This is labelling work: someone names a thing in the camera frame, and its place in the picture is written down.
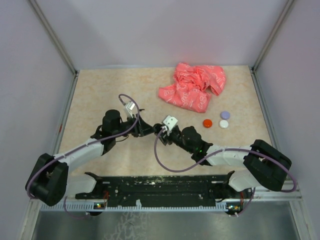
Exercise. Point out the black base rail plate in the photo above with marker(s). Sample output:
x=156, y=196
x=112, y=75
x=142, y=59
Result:
x=163, y=191

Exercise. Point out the orange earbud charging case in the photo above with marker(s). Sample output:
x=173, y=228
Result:
x=207, y=123

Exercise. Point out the right aluminium frame post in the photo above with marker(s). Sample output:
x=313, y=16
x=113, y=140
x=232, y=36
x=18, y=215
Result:
x=289, y=4

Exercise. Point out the white slotted cable duct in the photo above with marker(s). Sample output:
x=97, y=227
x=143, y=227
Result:
x=91, y=206

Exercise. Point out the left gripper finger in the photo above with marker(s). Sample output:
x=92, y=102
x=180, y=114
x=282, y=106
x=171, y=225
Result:
x=146, y=130
x=146, y=122

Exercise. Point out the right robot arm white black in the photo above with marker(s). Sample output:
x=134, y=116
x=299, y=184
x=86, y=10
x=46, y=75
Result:
x=258, y=164

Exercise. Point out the aluminium frame post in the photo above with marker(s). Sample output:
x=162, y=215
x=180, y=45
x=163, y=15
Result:
x=52, y=35
x=289, y=4

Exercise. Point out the left aluminium frame post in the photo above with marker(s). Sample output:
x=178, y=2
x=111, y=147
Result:
x=52, y=35

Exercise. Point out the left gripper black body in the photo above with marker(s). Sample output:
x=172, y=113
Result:
x=137, y=129

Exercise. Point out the white earbud charging case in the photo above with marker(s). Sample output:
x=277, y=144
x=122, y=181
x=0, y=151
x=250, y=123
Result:
x=223, y=124

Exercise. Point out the purple earbud charging case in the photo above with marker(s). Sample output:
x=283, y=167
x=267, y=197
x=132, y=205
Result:
x=225, y=115

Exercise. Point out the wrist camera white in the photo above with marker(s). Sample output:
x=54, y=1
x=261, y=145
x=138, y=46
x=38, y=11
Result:
x=128, y=109
x=169, y=123

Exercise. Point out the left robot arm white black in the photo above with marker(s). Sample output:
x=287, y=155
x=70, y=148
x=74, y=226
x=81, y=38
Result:
x=50, y=179

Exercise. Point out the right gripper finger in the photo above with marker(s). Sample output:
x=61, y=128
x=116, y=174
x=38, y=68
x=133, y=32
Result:
x=157, y=127
x=163, y=139

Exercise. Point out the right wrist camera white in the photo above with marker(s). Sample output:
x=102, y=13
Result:
x=169, y=123

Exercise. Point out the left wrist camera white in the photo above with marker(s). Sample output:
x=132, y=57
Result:
x=128, y=109

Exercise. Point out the crumpled pink printed cloth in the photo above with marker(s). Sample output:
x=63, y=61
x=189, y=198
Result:
x=189, y=90

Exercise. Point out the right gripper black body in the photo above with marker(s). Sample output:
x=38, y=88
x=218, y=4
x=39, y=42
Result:
x=175, y=136

